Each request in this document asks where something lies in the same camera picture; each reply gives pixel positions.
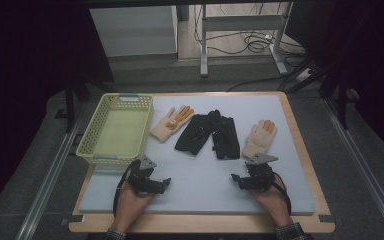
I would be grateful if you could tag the black stand leg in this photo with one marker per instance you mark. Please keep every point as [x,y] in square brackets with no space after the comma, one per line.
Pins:
[341,100]
[70,103]

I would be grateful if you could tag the white cabinet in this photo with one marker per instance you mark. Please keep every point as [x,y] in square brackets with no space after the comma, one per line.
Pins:
[136,31]

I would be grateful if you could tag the wooden table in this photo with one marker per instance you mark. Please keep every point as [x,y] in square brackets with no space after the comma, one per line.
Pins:
[193,224]

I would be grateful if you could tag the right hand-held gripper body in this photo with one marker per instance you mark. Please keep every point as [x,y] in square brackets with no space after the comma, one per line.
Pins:
[259,174]

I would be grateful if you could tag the black glove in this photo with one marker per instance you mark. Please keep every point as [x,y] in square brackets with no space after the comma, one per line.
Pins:
[225,135]
[195,133]

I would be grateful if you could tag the white power strip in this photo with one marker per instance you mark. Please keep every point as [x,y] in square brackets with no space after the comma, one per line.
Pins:
[304,74]

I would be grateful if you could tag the black table corner clip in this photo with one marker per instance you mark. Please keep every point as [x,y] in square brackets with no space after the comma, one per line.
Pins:
[73,219]
[326,218]

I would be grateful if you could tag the metal floor rail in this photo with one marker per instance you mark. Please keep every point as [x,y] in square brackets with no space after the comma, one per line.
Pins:
[363,166]
[48,180]

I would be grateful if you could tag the pale green plastic basket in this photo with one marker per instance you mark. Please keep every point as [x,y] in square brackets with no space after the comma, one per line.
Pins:
[120,131]

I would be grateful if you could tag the person's left hand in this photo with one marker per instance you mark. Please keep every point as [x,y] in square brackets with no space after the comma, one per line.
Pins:
[130,208]

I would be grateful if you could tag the cream glove with orange fingers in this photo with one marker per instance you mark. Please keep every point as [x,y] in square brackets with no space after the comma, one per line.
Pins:
[259,138]
[170,124]

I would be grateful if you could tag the grey metal stand frame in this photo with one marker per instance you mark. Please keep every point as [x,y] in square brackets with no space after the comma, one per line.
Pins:
[240,23]

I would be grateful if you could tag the person's right hand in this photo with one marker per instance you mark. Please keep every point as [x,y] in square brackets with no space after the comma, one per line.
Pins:
[273,203]

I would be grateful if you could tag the white foam mat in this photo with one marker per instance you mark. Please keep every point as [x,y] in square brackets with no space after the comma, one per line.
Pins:
[213,173]

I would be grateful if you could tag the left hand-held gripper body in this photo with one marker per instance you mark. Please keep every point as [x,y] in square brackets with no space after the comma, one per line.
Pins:
[142,178]

